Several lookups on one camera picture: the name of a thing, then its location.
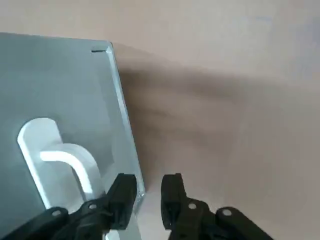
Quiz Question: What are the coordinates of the white drawer handle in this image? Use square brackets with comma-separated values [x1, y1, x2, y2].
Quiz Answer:
[16, 116, 108, 211]

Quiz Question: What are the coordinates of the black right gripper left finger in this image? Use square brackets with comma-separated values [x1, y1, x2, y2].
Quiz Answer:
[0, 173, 138, 240]

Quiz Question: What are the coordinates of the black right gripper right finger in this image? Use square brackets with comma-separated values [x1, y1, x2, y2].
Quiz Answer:
[161, 172, 275, 240]

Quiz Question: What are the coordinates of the gray drawer with wooden inside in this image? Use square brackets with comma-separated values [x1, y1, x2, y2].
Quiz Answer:
[0, 31, 146, 240]

